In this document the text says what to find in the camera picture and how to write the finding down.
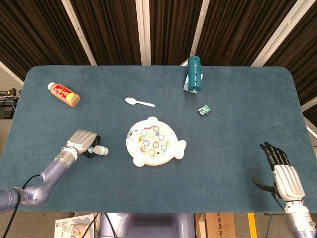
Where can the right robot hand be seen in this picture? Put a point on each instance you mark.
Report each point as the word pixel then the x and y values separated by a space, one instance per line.
pixel 288 181

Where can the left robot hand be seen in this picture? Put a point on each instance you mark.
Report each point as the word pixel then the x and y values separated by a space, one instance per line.
pixel 83 140

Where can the pale teal toy hammer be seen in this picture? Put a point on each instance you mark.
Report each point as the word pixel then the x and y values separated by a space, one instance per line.
pixel 101 150

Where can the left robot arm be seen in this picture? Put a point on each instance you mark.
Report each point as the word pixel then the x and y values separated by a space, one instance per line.
pixel 49 173

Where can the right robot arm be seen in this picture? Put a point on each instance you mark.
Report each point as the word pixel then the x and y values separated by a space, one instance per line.
pixel 298 219

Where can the cream whack-a-mole toy game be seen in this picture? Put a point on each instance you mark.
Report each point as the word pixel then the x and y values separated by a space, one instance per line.
pixel 138 156

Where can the illustrated box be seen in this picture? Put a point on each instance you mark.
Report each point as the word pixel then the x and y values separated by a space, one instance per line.
pixel 71 226

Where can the brown drink bottle red label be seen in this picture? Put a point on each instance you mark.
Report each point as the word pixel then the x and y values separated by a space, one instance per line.
pixel 63 94

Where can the white plastic spoon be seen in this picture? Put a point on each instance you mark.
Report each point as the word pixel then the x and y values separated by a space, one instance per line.
pixel 130 100

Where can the blue felt table mat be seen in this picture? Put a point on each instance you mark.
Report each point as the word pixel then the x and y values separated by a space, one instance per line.
pixel 223 161

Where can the brown cardboard box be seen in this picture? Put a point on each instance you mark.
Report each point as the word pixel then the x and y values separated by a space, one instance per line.
pixel 219 226

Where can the small green toy tank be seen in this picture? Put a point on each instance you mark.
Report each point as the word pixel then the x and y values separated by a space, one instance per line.
pixel 204 109

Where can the grey-blue robot torso base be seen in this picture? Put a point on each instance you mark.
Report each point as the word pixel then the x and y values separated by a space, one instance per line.
pixel 153 226

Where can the teal cylinder holder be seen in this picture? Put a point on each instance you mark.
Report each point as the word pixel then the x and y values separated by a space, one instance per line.
pixel 194 74

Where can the dark brown pleated curtain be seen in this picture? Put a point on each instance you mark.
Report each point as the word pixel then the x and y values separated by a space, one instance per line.
pixel 173 29

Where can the white partition frame post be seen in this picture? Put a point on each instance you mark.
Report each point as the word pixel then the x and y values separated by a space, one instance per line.
pixel 79 32
pixel 280 32
pixel 143 32
pixel 198 32

